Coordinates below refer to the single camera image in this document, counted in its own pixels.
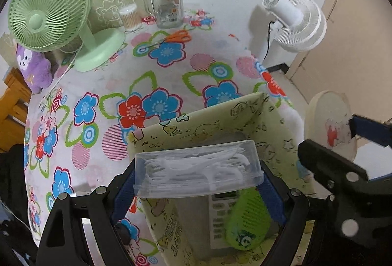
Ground wooden chair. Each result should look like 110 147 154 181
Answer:
0 67 33 153

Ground green panda case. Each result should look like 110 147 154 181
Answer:
226 188 273 251

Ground white fan cable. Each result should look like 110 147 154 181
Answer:
40 40 85 101

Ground white remote control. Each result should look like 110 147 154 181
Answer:
208 193 239 250

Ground orange scissors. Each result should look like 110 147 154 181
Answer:
150 30 192 47

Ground round cream compact mirror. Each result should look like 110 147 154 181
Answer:
304 91 359 162

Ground green desk fan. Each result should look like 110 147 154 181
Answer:
9 0 126 72

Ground yellow-green fabric storage box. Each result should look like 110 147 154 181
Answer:
128 92 316 266

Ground floral tablecloth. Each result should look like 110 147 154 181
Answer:
24 7 307 266

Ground black fan cable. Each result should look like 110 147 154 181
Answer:
263 21 274 60

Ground beige door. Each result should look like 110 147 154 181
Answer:
288 0 392 126

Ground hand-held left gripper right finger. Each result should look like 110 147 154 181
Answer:
257 160 310 266

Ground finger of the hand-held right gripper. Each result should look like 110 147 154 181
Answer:
298 139 369 185
349 115 392 147

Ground clear floss pick box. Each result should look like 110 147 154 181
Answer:
134 140 264 198

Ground white floor fan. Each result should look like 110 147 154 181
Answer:
249 0 328 68

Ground purple plush toy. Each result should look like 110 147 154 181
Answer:
15 44 54 93

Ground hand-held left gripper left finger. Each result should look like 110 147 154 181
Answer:
36 159 138 266

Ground cotton swab container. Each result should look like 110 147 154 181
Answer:
118 4 141 33

